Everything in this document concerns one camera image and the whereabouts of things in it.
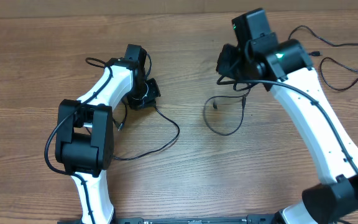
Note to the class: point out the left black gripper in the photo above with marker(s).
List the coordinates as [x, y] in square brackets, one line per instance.
[155, 92]

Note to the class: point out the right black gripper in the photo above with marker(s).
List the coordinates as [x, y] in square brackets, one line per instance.
[224, 62]

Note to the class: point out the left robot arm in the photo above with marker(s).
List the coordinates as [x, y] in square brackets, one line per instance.
[84, 133]

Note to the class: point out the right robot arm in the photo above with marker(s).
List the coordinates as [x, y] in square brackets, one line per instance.
[286, 70]

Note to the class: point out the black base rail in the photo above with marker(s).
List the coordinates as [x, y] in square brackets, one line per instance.
[250, 219]

